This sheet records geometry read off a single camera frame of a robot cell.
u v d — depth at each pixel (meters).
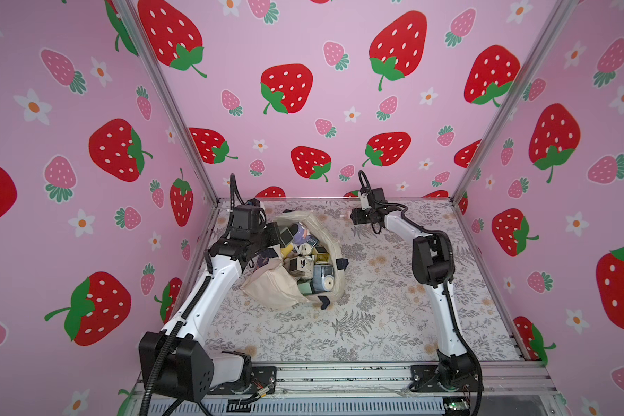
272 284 0.76
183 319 0.42
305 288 0.85
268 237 0.71
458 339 0.65
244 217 0.59
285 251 0.91
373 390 0.73
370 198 0.90
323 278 0.85
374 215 0.86
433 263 0.65
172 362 0.40
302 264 0.84
